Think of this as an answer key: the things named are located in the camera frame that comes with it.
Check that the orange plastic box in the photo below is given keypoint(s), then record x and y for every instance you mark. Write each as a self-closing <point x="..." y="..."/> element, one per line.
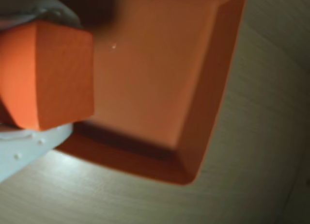
<point x="155" y="83"/>

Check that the orange cube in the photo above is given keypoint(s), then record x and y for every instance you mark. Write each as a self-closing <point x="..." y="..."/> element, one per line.
<point x="48" y="76"/>

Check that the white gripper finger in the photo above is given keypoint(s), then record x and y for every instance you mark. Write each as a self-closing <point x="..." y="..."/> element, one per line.
<point x="24" y="151"/>
<point x="36" y="5"/>

